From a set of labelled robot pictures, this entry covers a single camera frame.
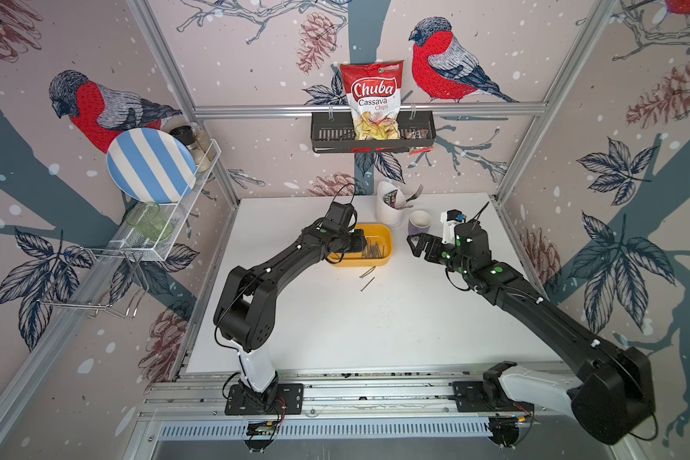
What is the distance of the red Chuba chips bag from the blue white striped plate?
0.51 metres

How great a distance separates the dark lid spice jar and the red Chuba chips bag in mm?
475

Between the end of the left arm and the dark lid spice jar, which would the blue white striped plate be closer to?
the dark lid spice jar

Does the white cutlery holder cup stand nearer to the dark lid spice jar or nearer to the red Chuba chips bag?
the red Chuba chips bag

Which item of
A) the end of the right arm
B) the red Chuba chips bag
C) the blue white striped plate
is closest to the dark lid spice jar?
the blue white striped plate

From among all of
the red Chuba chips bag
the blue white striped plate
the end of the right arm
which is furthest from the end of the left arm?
the blue white striped plate

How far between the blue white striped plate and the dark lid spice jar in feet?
0.04

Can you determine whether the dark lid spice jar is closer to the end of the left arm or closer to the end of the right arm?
the end of the left arm

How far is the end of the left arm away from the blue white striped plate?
1.47ft

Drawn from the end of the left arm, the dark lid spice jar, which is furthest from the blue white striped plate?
the end of the left arm

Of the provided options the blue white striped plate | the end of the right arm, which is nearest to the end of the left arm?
the end of the right arm

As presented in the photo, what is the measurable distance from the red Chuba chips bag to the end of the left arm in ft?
1.00

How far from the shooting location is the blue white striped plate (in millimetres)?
687

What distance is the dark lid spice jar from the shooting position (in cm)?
81
